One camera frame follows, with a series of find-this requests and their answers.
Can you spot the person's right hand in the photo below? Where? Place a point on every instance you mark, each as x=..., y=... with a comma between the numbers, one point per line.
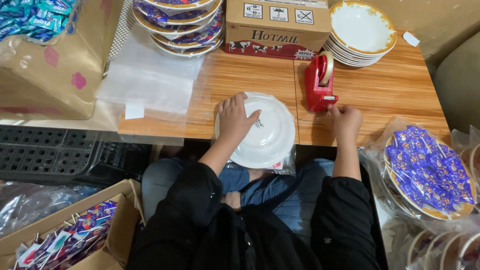
x=347, y=122

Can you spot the person's left hand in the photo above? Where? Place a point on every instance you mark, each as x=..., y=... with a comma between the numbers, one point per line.
x=233, y=120

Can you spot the white ceramic plate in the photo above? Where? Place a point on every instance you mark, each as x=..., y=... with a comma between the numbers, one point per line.
x=272, y=140

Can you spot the clear plastic wrapping bag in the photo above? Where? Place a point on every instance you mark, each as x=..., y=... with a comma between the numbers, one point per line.
x=287, y=168

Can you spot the red tape dispenser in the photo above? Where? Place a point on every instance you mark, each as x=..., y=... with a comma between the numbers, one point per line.
x=317, y=88

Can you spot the clear tape roll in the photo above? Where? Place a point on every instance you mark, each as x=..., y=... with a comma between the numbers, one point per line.
x=330, y=67

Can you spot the wrapped plate with purple candies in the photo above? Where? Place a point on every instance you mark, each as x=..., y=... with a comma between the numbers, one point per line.
x=168, y=29
x=176, y=15
x=187, y=50
x=198, y=38
x=180, y=2
x=427, y=172

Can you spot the stack of clear plastic bags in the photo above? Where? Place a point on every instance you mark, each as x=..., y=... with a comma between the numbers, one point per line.
x=150, y=78

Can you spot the person's blue jeans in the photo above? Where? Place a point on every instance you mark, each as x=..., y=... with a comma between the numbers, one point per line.
x=285, y=198

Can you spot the stack of gold-rimmed empty plates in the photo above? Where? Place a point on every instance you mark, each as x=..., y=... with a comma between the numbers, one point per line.
x=362, y=28

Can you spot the white rectangular label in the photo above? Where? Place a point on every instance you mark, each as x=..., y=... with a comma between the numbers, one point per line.
x=134, y=111

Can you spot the brown cardboard carton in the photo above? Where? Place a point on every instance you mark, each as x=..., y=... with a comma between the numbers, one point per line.
x=275, y=26

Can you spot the small white paper piece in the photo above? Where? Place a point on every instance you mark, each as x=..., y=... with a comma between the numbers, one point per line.
x=411, y=39

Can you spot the person's black garment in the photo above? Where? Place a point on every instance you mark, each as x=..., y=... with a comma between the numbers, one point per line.
x=232, y=236

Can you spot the white perforated mat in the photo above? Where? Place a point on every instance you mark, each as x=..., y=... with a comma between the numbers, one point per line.
x=122, y=28

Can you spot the pile of wrapped plates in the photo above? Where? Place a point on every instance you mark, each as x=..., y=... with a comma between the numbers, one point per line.
x=438, y=247

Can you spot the black plastic crate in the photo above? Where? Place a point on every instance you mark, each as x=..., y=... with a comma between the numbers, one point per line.
x=48, y=153

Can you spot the brown paper bag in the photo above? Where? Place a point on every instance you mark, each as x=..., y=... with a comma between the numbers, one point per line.
x=45, y=78

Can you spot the open cardboard box of lollipops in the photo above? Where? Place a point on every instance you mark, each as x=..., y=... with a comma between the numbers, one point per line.
x=67, y=240

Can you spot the crumpled clear plastic heap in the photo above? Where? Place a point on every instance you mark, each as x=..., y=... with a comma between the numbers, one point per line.
x=30, y=204

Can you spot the heap of blue candy packets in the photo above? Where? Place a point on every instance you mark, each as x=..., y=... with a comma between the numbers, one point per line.
x=32, y=18

